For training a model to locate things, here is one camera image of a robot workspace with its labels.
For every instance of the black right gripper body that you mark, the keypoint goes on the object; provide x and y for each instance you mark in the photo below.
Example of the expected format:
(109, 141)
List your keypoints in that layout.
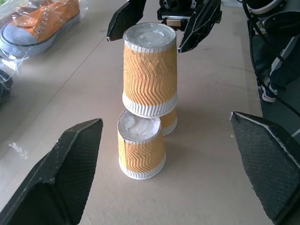
(175, 10)

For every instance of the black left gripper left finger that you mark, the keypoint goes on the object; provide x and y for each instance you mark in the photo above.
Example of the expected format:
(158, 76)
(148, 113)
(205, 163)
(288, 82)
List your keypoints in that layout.
(58, 173)

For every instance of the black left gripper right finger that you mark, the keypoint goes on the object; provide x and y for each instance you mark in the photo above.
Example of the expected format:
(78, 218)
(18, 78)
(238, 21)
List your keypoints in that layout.
(272, 164)

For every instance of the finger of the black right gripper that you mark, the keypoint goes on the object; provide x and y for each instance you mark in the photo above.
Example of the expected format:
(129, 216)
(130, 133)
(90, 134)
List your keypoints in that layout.
(125, 16)
(201, 25)

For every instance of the orange ripple paper cup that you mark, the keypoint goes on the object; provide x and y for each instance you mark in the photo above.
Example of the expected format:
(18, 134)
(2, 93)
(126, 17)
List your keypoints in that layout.
(143, 152)
(170, 123)
(148, 75)

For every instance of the person's white sneaker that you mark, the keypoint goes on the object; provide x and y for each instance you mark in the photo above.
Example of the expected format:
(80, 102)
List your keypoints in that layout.
(268, 95)

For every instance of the black silver robot torso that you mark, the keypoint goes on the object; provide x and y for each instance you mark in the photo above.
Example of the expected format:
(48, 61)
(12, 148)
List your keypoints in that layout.
(279, 16)

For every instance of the orange canvas sneaker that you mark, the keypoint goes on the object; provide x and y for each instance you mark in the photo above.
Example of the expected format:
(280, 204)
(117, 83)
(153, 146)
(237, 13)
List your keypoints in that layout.
(42, 25)

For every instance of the person's dark trouser leg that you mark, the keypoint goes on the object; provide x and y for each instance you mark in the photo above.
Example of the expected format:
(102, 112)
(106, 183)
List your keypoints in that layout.
(284, 75)

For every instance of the dark bagged object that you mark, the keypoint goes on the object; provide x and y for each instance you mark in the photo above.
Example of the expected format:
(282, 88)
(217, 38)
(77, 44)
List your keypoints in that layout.
(4, 91)

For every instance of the clear plastic bag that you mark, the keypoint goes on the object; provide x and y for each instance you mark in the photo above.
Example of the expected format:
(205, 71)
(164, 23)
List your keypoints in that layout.
(9, 62)

